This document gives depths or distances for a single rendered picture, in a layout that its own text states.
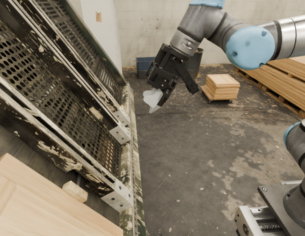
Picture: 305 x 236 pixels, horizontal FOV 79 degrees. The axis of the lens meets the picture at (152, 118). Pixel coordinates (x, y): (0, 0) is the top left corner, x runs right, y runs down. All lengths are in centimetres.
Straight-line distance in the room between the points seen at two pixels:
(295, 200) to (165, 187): 144
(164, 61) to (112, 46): 359
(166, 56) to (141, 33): 493
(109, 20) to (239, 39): 373
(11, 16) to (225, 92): 316
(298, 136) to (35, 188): 80
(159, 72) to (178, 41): 9
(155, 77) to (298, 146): 52
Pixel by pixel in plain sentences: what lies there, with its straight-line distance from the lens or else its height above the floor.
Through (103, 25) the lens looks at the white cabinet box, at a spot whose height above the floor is 123.
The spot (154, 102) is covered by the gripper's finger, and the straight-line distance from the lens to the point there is 58.
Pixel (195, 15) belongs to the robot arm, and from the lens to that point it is 52.
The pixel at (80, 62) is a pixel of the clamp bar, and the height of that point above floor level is 134.
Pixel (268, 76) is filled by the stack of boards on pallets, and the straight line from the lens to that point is 449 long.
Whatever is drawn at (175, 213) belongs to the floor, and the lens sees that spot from 189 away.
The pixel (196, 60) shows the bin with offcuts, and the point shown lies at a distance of 465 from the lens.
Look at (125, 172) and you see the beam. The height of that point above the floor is 90.
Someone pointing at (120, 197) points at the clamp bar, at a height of 98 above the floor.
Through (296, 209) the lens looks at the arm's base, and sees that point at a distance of 78.
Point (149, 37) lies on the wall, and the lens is 548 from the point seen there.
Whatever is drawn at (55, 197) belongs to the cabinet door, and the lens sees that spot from 61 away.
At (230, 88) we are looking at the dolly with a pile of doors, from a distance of 358.
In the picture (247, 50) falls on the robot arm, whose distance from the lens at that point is 40.
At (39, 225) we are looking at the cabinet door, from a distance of 57.
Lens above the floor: 162
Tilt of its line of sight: 32 degrees down
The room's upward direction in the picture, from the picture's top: straight up
